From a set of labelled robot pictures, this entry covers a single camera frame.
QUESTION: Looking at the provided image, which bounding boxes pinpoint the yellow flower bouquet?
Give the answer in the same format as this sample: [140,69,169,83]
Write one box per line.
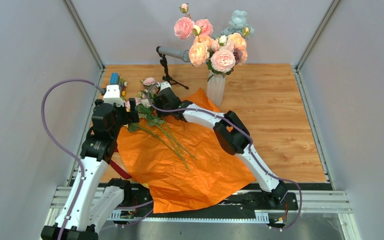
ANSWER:
[124,77,196,171]

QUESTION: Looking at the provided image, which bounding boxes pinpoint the peach rose flower stem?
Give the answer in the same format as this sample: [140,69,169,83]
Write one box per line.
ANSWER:
[188,24,214,67]

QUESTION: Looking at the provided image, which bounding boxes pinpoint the orange yellow wrapping paper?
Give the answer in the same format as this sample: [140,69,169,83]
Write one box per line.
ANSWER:
[116,87,257,215]

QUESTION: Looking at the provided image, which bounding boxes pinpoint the pale pink rose stem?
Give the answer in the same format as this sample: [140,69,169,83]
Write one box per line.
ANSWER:
[206,35,237,82]

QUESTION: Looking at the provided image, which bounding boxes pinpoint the pink rose flower stem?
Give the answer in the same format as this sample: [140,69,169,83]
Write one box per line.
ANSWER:
[173,3,214,40]

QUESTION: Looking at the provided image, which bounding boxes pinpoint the light blue flower stem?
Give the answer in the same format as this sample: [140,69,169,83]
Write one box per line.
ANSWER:
[220,10,255,39]

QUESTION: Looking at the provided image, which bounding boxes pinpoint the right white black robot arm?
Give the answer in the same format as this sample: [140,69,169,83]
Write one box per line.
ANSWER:
[151,87,288,209]

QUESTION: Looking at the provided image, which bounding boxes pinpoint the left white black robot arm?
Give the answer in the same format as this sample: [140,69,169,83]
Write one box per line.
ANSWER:
[40,98,139,240]

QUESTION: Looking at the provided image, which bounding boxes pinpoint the white ribbed vase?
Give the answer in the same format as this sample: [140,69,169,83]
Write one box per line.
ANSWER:
[206,71,226,106]

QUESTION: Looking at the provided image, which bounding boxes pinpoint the orange flowers in vase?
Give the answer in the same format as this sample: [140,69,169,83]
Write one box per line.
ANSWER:
[228,32,248,65]

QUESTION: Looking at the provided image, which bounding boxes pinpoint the colourful toy block train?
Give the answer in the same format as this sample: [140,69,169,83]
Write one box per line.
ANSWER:
[109,72,128,97]

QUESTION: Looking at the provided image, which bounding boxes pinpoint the silver microphone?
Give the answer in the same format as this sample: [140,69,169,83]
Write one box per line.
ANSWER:
[156,46,191,63]

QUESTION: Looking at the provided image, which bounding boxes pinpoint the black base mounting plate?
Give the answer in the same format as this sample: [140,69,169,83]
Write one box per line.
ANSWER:
[116,183,299,220]

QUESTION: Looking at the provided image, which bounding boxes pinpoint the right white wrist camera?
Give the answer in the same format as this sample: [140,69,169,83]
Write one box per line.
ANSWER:
[158,81,173,96]

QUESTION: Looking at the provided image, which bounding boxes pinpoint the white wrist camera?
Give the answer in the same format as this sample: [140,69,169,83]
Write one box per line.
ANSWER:
[103,84,124,107]
[158,81,173,96]

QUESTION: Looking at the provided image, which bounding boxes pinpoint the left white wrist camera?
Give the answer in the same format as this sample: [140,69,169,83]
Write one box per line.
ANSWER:
[103,84,124,107]

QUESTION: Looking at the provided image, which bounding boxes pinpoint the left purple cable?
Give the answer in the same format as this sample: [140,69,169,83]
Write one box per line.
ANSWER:
[40,78,106,240]

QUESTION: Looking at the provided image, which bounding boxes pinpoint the purple cable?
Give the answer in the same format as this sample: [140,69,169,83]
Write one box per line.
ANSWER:
[146,84,304,232]
[40,78,106,240]

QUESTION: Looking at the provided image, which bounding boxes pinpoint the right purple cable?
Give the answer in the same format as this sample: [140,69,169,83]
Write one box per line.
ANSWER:
[146,84,304,232]

